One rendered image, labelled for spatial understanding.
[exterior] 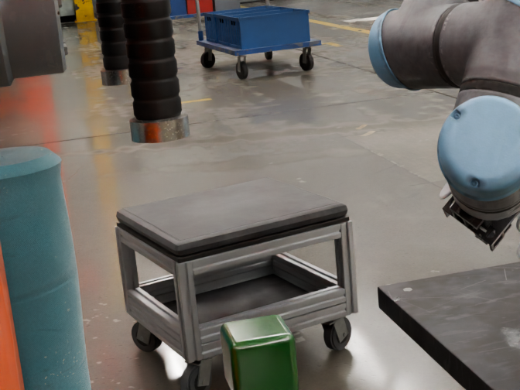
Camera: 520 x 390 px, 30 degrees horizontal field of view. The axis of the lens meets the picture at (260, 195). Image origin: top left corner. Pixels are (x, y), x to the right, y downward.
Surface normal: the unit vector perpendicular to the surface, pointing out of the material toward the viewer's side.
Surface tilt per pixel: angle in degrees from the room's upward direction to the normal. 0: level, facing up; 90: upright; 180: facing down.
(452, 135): 68
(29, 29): 109
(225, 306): 0
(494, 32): 59
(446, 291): 0
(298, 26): 90
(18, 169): 45
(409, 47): 81
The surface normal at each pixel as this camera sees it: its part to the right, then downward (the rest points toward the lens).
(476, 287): -0.09, -0.96
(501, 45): -0.52, -0.26
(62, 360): 0.70, 0.15
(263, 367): 0.22, 0.23
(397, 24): -0.68, -0.51
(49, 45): 0.23, 0.73
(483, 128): -0.29, -0.11
